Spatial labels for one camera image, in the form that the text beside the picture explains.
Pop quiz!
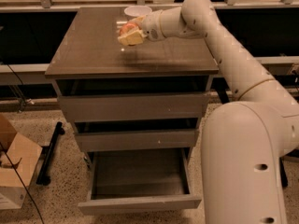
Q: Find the grey bottom drawer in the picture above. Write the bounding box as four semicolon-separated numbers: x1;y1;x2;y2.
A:
78;148;201;215

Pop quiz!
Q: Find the white ceramic bowl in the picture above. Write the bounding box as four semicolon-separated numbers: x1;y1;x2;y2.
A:
124;6;152;18

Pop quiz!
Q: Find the grey top drawer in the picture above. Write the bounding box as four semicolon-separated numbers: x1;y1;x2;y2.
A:
55;77;212;123

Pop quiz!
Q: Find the cardboard box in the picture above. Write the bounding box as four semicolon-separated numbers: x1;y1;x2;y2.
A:
0;115;42;210

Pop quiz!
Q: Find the grey drawer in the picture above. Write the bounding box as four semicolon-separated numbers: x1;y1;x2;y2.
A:
55;77;212;123
78;148;201;215
75;118;199;152

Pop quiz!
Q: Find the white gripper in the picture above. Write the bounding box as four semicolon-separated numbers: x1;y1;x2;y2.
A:
118;10;165;46

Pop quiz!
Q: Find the grey drawer cabinet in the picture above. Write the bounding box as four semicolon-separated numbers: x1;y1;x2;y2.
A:
45;6;220;170

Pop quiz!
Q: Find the black cable over box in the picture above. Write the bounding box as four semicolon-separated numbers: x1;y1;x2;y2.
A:
0;140;47;224

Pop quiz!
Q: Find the red apple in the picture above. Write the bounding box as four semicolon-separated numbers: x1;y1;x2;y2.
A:
120;22;139;35

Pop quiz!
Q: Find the black left floor bar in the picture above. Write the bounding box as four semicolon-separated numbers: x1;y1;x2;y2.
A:
36;121;65;186

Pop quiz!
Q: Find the grey window sill rail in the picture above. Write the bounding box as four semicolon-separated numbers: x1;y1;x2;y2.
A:
0;56;299;86

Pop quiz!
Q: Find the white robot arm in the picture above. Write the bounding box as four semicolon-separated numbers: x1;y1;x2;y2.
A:
118;0;299;224

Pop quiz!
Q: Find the grey middle drawer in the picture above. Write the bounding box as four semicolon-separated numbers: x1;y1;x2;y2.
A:
75;118;199;152

